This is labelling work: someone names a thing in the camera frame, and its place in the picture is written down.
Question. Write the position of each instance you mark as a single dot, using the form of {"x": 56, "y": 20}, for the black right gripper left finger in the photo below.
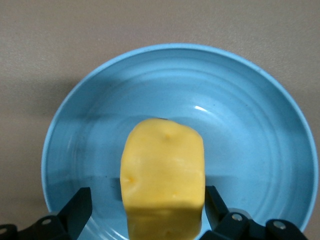
{"x": 75, "y": 215}

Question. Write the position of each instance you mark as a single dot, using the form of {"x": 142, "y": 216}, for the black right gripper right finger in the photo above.
{"x": 220, "y": 217}

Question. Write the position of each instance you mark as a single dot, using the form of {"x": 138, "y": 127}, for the blue plate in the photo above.
{"x": 237, "y": 100}

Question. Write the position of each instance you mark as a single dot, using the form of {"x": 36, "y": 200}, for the brown table cover mat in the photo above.
{"x": 37, "y": 37}

